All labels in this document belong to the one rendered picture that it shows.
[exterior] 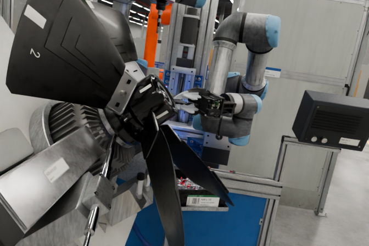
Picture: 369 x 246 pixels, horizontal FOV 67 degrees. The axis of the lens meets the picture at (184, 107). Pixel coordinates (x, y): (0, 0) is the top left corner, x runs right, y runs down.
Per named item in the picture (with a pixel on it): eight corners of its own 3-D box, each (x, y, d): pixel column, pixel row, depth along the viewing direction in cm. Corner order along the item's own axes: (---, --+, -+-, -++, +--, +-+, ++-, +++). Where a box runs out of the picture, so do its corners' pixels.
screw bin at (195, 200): (165, 208, 93) (168, 189, 92) (158, 184, 109) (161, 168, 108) (225, 209, 98) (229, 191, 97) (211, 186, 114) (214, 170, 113)
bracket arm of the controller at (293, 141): (282, 144, 114) (284, 137, 113) (280, 141, 116) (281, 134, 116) (340, 152, 113) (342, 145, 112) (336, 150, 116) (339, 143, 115)
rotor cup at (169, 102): (131, 153, 63) (179, 124, 61) (95, 99, 61) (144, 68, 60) (143, 135, 77) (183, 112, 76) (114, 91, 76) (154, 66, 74)
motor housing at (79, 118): (79, 209, 62) (128, 181, 60) (17, 123, 59) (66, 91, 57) (111, 168, 84) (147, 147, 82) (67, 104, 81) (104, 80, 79)
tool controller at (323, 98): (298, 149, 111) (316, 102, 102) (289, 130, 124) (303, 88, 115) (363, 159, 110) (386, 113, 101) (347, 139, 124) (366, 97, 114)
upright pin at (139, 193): (133, 198, 69) (135, 174, 68) (135, 194, 71) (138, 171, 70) (141, 199, 69) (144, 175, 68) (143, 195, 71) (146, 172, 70)
